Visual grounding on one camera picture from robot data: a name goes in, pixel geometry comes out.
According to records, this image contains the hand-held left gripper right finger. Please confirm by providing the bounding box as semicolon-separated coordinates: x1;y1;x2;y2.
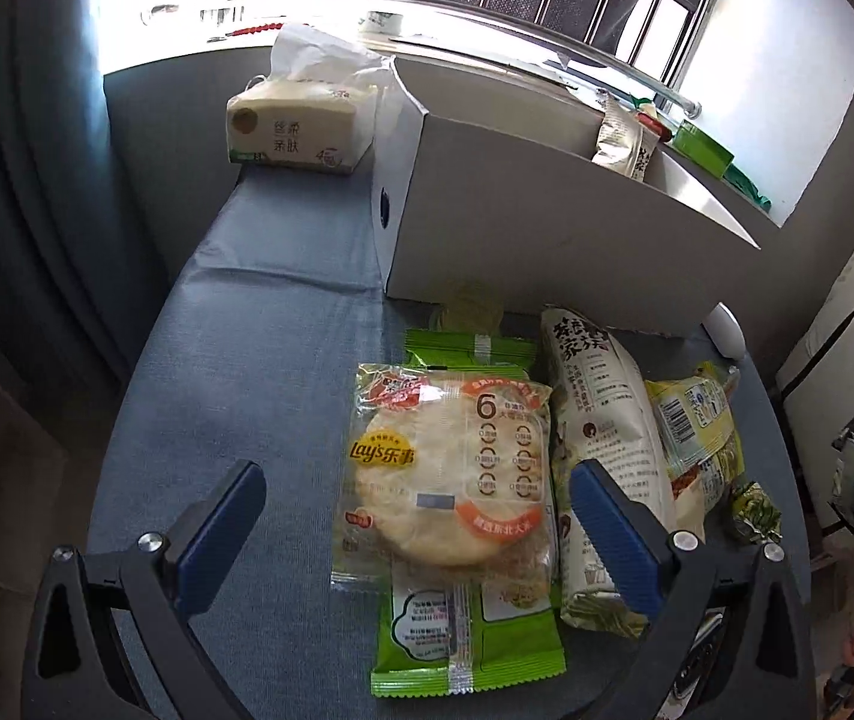
571;461;822;720

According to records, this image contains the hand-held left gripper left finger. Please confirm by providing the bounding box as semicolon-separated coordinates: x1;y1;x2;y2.
20;460;267;720

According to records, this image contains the clear round rice cracker packet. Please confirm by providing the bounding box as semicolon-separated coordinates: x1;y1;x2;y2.
329;362;559;595

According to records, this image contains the white cardboard box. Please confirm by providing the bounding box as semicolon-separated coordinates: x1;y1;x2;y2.
378;54;764;338

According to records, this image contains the tall white snack bag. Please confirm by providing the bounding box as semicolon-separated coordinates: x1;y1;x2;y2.
541;305;679;638

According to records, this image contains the small green candy packet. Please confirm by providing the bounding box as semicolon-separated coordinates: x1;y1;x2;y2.
730;481;784;547

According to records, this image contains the green snack packet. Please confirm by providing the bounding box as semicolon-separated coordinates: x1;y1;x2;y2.
369;328;567;698

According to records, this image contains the blue-grey tablecloth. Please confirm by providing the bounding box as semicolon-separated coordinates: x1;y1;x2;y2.
88;161;818;720

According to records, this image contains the white rounded object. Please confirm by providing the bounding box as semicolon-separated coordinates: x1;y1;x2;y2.
700;302;746;359

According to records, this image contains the white pillow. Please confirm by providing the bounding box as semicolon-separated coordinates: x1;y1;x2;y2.
775;187;854;541

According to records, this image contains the pale yellow snack packet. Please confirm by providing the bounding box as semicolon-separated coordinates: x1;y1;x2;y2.
428;281;507;332

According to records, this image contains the white striped snack packet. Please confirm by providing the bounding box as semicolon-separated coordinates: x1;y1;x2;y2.
592;94;660;182

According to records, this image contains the green packet on sill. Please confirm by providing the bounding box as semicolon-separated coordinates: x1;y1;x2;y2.
670;120;735;177

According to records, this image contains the beige tissue pack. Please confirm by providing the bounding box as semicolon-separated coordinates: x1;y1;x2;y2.
226;22;398;175

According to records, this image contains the small red packet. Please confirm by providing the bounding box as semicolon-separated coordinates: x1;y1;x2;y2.
635;106;674;142

